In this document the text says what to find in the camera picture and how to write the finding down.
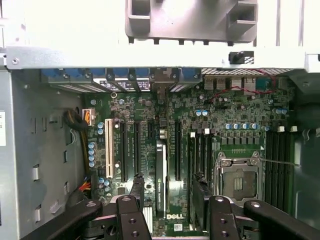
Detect metal CPU socket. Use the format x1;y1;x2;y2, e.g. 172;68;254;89
214;149;264;204

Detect grey plastic parts rack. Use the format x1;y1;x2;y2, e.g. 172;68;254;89
124;0;258;47

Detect black RAM slot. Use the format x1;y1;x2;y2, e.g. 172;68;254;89
272;131;280;207
209;128;216;191
195;129;203;175
277;126;286;210
202;127;210;181
266;131;273;205
187;131;196;177
285;126;298;211

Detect thin red wire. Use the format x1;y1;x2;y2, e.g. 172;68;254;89
206;68;278;104

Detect short black expansion slot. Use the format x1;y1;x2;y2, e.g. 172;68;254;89
147;121;156;141

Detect thin socket locking lever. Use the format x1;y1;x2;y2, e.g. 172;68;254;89
259;157;301;167

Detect silver chipset heatsink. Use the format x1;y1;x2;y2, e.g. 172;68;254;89
142;206;154;232

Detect yellow and black power wires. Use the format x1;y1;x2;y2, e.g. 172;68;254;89
63;107;97;176

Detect open black PC case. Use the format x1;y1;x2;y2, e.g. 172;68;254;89
0;46;320;240

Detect green Dell motherboard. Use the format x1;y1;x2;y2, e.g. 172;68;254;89
83;92;295;237

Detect white expansion slot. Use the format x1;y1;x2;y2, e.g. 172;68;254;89
104;118;114;179

